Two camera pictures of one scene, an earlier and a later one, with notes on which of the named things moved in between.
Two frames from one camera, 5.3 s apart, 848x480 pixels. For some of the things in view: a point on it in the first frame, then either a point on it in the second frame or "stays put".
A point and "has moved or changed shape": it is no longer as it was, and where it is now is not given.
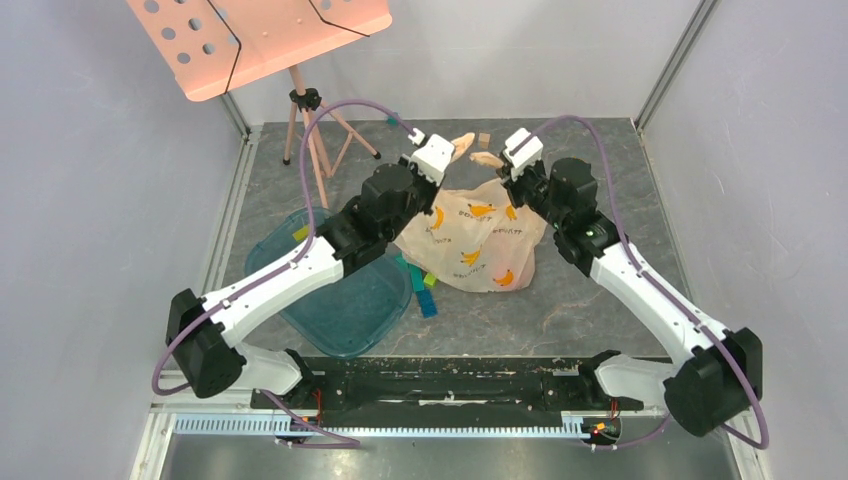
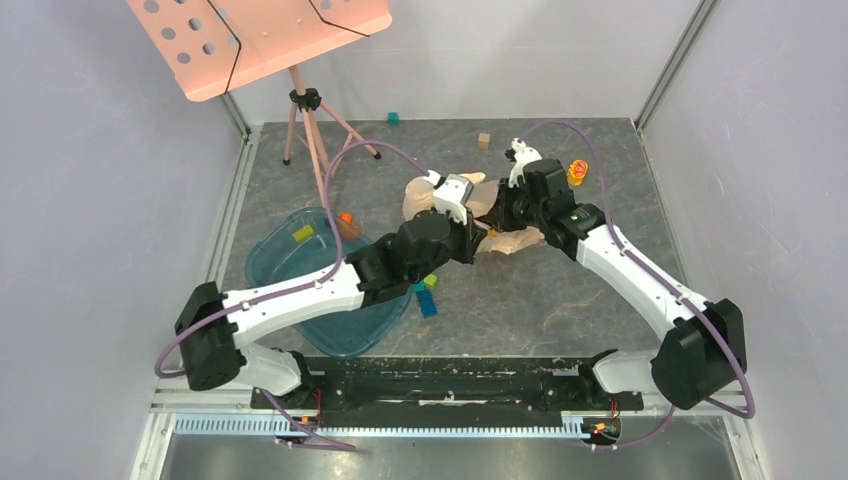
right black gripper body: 516,185 → 500,213
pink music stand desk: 208,44 stays put
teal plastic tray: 352,317 stays put
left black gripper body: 424,188 → 459,244
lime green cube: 430,280 stays put
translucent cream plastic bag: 474,240 has moved or changed shape
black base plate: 448,392 stays put
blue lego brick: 427,303 stays put
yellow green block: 301,233 stays put
